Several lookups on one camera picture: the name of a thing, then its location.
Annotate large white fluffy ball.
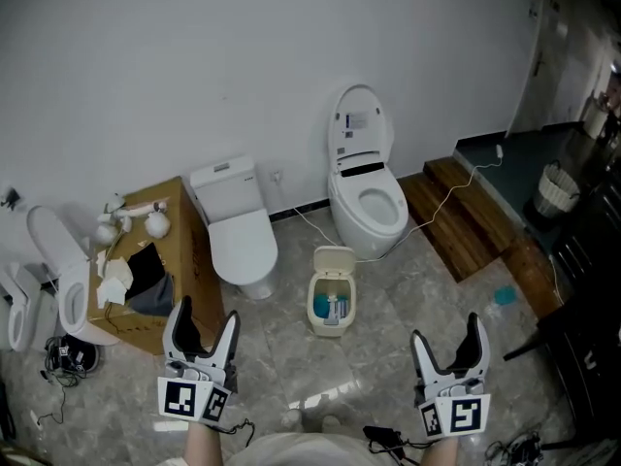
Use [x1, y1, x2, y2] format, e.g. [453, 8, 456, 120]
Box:
[145, 211, 172, 238]

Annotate black furniture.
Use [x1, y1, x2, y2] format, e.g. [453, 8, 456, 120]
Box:
[502, 177, 621, 451]

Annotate wooden steps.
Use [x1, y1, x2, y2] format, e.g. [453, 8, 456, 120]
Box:
[398, 156, 565, 320]

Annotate tangled cables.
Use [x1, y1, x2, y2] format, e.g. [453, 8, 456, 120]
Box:
[484, 432, 545, 466]

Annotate white toilet with tank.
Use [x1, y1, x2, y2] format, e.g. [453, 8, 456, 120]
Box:
[189, 155, 279, 301]

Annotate teal cloth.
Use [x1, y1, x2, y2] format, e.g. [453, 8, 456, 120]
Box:
[493, 284, 518, 308]

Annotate grey cloth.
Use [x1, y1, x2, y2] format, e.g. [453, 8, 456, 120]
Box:
[126, 273, 176, 317]

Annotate small white toilet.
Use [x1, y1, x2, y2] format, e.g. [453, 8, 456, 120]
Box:
[0, 261, 46, 353]

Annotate crumpled white tissues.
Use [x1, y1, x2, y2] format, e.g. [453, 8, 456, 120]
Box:
[95, 249, 135, 310]

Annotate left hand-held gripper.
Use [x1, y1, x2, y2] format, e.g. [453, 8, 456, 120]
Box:
[157, 296, 243, 426]

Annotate person's white shirt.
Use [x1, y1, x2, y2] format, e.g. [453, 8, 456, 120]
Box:
[212, 432, 424, 466]

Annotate white round bin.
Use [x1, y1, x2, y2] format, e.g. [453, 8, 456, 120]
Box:
[583, 96, 611, 141]

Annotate black cloth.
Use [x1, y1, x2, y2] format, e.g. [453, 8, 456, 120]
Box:
[125, 242, 165, 301]

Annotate beige plastic container lid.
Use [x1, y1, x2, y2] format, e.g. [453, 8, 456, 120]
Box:
[312, 245, 357, 276]

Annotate person's right forearm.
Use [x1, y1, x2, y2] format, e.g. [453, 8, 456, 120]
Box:
[419, 435, 460, 466]

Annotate pile of black cables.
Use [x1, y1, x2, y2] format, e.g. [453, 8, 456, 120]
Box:
[29, 334, 104, 429]

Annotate white smart toilet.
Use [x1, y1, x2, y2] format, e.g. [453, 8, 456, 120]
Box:
[327, 83, 410, 261]

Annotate white power cable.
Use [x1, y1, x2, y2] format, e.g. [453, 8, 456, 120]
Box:
[290, 144, 506, 264]

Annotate pink and white tube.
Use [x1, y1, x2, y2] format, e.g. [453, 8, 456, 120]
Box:
[122, 201, 169, 218]

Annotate small beige trash bin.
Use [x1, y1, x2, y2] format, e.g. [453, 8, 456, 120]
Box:
[306, 272, 359, 338]

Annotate teal item in bin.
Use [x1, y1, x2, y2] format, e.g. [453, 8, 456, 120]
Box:
[313, 292, 337, 318]

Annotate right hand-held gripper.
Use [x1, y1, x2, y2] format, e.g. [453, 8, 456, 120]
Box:
[409, 312, 492, 441]

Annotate person's left forearm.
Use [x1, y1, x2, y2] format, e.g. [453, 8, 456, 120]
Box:
[182, 419, 229, 466]

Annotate black device with cable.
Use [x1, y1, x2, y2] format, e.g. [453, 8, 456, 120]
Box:
[362, 424, 441, 461]

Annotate white wicker basket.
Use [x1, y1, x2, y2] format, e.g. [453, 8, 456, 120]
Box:
[533, 161, 581, 216]

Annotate white door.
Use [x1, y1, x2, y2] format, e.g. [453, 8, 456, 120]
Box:
[507, 0, 586, 136]

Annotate brown cardboard box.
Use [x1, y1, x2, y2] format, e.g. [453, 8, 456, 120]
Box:
[86, 176, 225, 356]

